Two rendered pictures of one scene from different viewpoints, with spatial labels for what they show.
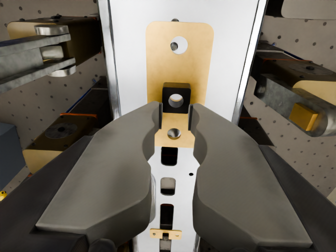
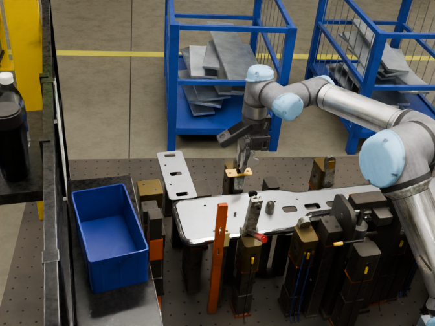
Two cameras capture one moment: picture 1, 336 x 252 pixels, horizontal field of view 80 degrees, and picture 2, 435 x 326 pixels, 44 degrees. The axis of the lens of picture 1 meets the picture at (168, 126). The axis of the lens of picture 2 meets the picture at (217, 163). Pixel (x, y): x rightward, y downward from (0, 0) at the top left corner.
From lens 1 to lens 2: 1.66 m
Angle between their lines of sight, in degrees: 52
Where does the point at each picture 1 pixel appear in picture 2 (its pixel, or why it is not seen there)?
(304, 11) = (208, 189)
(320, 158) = (281, 173)
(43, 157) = (303, 235)
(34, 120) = not seen: outside the picture
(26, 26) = (244, 241)
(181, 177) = (301, 202)
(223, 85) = (243, 198)
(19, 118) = not seen: outside the picture
